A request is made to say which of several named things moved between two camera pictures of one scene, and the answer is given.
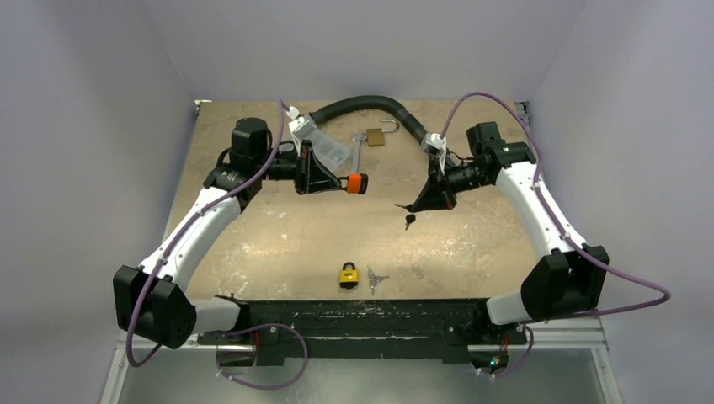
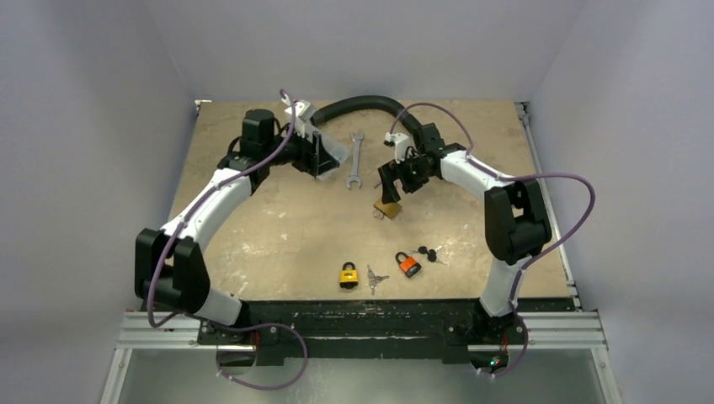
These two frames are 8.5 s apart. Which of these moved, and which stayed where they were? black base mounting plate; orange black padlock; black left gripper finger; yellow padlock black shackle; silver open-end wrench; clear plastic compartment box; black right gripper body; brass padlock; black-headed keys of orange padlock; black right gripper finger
Moved: black-headed keys of orange padlock; black left gripper finger; orange black padlock; black right gripper finger; brass padlock; black right gripper body
Stayed: clear plastic compartment box; black base mounting plate; yellow padlock black shackle; silver open-end wrench
